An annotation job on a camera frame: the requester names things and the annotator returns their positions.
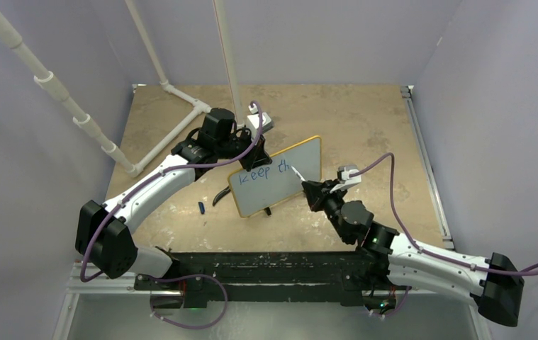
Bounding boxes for black handled pliers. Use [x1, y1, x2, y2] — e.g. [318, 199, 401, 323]
[212, 186, 230, 206]

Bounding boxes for white marker pen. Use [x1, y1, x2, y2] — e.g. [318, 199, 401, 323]
[290, 166, 305, 182]

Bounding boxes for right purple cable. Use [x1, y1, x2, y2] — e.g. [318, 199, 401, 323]
[349, 152, 538, 277]

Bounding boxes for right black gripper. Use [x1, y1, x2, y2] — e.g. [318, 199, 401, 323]
[303, 178, 351, 244]

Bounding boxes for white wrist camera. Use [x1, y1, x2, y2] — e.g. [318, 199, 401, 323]
[245, 104, 274, 139]
[330, 164, 362, 193]

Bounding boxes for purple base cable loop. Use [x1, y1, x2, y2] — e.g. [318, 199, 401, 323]
[150, 272, 230, 330]

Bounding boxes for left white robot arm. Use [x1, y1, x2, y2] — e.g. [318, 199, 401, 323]
[75, 101, 274, 290]

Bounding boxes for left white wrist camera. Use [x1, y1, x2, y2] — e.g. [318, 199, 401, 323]
[245, 104, 274, 139]

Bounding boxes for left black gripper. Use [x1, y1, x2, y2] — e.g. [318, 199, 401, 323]
[216, 126, 272, 173]

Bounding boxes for yellow framed whiteboard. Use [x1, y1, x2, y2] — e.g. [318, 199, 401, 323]
[228, 135, 322, 218]

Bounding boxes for white pvc pipe frame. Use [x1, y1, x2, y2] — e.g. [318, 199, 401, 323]
[0, 0, 247, 179]

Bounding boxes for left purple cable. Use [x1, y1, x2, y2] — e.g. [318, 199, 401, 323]
[79, 101, 264, 283]

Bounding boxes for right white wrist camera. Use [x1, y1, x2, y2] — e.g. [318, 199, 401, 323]
[330, 164, 362, 193]

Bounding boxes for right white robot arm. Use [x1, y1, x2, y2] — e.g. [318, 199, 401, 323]
[301, 180, 525, 327]

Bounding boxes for right aluminium side rail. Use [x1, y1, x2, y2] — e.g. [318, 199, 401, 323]
[400, 86, 455, 250]

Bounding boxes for blue marker cap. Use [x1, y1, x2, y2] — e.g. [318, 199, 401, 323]
[198, 202, 206, 215]

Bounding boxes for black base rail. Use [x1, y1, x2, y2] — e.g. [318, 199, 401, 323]
[135, 251, 405, 308]

